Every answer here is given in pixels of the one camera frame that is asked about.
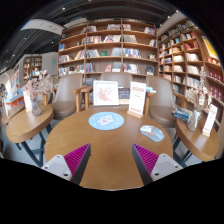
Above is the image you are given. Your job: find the right wooden bookshelf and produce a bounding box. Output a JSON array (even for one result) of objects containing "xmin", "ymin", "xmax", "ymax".
[{"xmin": 157, "ymin": 14, "xmax": 224, "ymax": 131}]

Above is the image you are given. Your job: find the right beige armchair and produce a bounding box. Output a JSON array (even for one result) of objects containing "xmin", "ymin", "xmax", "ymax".
[{"xmin": 146, "ymin": 76, "xmax": 176, "ymax": 128}]

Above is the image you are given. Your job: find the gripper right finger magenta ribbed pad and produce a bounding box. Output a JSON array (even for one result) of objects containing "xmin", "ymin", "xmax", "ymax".
[{"xmin": 132, "ymin": 144, "xmax": 182, "ymax": 185}]

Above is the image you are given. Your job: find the round wooden side table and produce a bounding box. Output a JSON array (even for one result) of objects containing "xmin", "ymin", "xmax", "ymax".
[
  {"xmin": 173, "ymin": 119, "xmax": 219, "ymax": 167},
  {"xmin": 6, "ymin": 105, "xmax": 54, "ymax": 167}
]

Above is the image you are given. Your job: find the right round wooden side table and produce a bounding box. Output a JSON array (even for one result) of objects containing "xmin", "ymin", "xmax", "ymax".
[{"xmin": 173, "ymin": 119, "xmax": 219, "ymax": 167}]

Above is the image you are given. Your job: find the left beige armchair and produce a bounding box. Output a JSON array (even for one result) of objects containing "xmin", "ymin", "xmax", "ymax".
[{"xmin": 51, "ymin": 73, "xmax": 83, "ymax": 120}]

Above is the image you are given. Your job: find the white framed picture card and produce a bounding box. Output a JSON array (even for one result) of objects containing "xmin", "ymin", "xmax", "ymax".
[{"xmin": 93, "ymin": 80, "xmax": 119, "ymax": 106}]

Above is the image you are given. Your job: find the round wooden centre table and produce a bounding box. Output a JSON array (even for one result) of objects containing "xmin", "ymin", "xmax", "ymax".
[{"xmin": 45, "ymin": 107, "xmax": 173, "ymax": 190}]

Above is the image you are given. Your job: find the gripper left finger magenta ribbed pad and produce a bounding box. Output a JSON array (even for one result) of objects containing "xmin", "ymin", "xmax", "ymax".
[{"xmin": 42, "ymin": 144, "xmax": 91, "ymax": 185}]

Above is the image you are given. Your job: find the white sign on left table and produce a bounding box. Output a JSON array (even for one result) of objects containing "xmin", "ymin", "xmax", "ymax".
[{"xmin": 23, "ymin": 91, "xmax": 32, "ymax": 112}]

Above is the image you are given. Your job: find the large wooden centre bookshelf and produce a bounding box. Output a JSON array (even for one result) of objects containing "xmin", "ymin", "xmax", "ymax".
[{"xmin": 58, "ymin": 18, "xmax": 158, "ymax": 78}]

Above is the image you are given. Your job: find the far left wooden bookshelf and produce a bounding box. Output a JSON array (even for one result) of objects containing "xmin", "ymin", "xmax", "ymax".
[{"xmin": 23, "ymin": 55, "xmax": 42, "ymax": 82}]

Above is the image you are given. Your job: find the left glass vase with flowers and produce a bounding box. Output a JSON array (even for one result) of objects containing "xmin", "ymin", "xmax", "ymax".
[{"xmin": 23, "ymin": 73, "xmax": 58, "ymax": 117}]

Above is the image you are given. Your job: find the white sign on right table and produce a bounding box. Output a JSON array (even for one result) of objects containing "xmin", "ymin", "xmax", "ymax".
[{"xmin": 202, "ymin": 105, "xmax": 218, "ymax": 137}]

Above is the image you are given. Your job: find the stack of books on chair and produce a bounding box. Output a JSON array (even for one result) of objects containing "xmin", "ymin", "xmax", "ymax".
[{"xmin": 172, "ymin": 106, "xmax": 192, "ymax": 122}]

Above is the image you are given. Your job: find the white red sign stand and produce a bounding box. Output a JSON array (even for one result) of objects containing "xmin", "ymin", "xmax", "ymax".
[{"xmin": 127, "ymin": 81, "xmax": 146, "ymax": 118}]

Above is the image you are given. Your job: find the right glass vase with flowers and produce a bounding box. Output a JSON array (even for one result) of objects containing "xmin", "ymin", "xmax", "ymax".
[{"xmin": 187, "ymin": 68, "xmax": 212, "ymax": 132}]

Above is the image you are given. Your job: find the glass vase with flowers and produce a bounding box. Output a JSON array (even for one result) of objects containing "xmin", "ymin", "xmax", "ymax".
[
  {"xmin": 187, "ymin": 68, "xmax": 212, "ymax": 132},
  {"xmin": 23, "ymin": 73, "xmax": 58, "ymax": 117}
]

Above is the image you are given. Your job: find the left round wooden side table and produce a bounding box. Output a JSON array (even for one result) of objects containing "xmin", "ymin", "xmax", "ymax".
[{"xmin": 6, "ymin": 105, "xmax": 54, "ymax": 167}]

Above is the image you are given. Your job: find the round light blue mouse pad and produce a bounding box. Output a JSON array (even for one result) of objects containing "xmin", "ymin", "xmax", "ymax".
[{"xmin": 88, "ymin": 112, "xmax": 124, "ymax": 131}]

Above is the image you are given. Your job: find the white sign on table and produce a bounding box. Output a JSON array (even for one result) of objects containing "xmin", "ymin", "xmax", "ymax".
[
  {"xmin": 202, "ymin": 105, "xmax": 218, "ymax": 137},
  {"xmin": 23, "ymin": 91, "xmax": 32, "ymax": 112}
]

